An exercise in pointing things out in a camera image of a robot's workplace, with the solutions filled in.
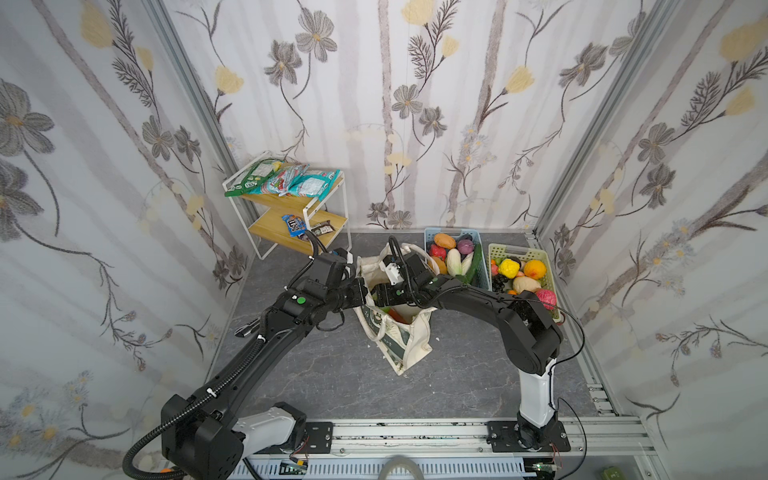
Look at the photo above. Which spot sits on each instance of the green cucumber toy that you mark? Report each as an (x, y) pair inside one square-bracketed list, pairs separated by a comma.
[(471, 264)]

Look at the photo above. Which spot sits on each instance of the beige pear toy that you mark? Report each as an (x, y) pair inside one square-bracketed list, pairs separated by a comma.
[(523, 283)]

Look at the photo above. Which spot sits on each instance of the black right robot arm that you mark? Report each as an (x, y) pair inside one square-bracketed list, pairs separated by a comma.
[(530, 336)]

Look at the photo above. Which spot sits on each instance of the red teal snack packet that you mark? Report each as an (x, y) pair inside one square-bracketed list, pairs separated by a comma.
[(280, 183)]

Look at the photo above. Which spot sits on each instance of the orange bell pepper toy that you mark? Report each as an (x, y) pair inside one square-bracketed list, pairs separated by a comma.
[(440, 265)]

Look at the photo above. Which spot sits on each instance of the purple onion toy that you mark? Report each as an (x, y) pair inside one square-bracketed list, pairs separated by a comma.
[(465, 246)]

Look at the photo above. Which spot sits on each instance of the dark brown candy bar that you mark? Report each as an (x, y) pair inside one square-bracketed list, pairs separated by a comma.
[(320, 229)]

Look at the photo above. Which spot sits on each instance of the pink dragon fruit toy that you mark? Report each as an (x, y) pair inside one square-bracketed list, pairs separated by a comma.
[(547, 298)]

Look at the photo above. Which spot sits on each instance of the green plastic fruit basket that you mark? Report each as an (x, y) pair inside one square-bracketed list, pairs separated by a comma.
[(500, 284)]

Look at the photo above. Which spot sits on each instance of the yellow citron toy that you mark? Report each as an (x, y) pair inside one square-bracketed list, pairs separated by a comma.
[(509, 268)]

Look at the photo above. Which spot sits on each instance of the red bell pepper toy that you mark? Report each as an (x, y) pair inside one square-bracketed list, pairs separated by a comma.
[(437, 251)]

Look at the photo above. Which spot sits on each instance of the cream canvas grocery bag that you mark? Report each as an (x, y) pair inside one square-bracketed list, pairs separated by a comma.
[(402, 346)]

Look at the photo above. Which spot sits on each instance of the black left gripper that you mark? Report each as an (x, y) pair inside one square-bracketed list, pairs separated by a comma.
[(350, 291)]

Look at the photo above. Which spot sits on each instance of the orange fruit toy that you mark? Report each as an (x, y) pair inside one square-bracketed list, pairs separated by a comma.
[(535, 269)]

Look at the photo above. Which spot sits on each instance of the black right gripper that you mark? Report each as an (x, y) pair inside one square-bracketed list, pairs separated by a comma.
[(381, 294)]

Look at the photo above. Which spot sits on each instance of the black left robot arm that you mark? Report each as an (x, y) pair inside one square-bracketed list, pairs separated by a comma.
[(198, 436)]

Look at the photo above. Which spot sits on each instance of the brown potato toy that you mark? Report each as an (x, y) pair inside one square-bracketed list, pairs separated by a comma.
[(444, 241)]

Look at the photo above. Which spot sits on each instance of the blue plastic vegetable basket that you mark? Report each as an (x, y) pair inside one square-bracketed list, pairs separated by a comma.
[(482, 280)]

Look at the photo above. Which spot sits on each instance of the green snack packet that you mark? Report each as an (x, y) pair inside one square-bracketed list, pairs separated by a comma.
[(252, 178)]

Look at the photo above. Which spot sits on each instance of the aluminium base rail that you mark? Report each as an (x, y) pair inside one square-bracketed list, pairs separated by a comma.
[(274, 445)]

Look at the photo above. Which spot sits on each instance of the blue candy bar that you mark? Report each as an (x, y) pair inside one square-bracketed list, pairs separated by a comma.
[(295, 225)]

